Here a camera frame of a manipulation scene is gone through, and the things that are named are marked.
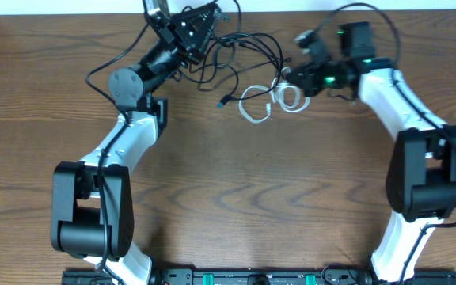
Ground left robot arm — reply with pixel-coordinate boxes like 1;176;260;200
51;1;222;284

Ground camera black cable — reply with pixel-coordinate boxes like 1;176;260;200
84;23;154;274
310;2;456;284

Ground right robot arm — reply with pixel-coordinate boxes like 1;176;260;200
286;22;456;284

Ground right camera black cable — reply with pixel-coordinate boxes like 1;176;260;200
310;2;456;284

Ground white cable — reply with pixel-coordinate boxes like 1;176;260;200
237;66;311;124

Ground left camera black cable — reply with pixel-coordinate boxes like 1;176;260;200
84;23;154;274

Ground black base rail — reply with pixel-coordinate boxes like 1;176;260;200
60;264;456;285

